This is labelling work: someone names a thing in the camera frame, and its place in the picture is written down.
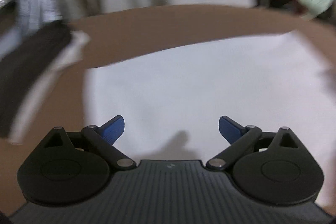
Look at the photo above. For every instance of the white baby garment green trim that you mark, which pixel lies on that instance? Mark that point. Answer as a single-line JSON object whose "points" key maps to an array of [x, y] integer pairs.
{"points": [[172, 100]]}

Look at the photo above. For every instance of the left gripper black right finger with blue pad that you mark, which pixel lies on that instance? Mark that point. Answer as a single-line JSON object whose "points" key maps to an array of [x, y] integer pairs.
{"points": [[272, 167]]}

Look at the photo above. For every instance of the dark folded garment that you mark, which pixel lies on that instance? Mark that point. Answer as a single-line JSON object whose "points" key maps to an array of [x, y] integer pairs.
{"points": [[22, 67]]}

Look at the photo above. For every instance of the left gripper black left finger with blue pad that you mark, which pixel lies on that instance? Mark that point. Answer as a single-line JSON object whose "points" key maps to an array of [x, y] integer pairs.
{"points": [[67, 168]]}

